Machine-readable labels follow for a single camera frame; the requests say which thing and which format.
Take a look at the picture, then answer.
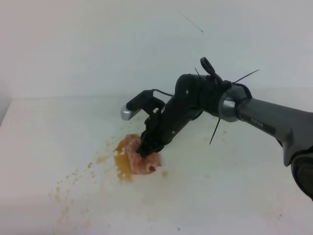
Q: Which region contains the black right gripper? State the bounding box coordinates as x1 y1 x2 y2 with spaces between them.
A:
136 94 203 158

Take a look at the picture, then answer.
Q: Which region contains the pink stained rag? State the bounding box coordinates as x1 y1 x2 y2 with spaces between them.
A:
123 134 161 175

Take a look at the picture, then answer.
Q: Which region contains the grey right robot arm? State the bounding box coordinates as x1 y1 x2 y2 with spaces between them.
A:
138 74 313 197

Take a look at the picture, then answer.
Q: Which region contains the brown coffee stain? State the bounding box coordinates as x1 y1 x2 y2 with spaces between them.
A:
47 122 169 221

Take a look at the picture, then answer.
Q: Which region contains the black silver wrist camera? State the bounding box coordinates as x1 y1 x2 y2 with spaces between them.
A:
120 89 165 120

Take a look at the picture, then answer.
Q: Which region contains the black cable with ties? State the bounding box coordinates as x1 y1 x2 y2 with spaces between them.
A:
151 57 260 145

